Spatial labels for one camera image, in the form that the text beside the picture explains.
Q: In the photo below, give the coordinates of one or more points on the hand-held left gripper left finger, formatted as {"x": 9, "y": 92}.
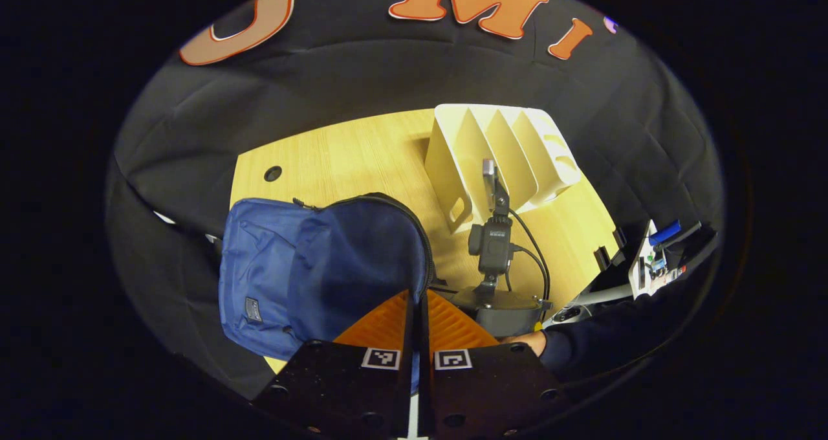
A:
{"x": 409, "y": 349}

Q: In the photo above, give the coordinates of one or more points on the black backdrop cloth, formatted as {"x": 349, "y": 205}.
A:
{"x": 362, "y": 77}

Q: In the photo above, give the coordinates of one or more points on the blue schoolbag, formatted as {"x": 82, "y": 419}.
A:
{"x": 336, "y": 265}

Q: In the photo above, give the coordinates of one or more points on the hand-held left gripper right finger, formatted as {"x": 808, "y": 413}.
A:
{"x": 428, "y": 349}

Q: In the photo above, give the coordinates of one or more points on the white bookshelf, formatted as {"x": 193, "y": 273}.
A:
{"x": 466, "y": 162}

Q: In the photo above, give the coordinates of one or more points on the white electronics board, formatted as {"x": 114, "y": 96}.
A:
{"x": 643, "y": 259}

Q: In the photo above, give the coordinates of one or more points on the black desk clamp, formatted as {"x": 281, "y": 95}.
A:
{"x": 605, "y": 257}

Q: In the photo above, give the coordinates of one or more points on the white metal bar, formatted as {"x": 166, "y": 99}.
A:
{"x": 601, "y": 294}

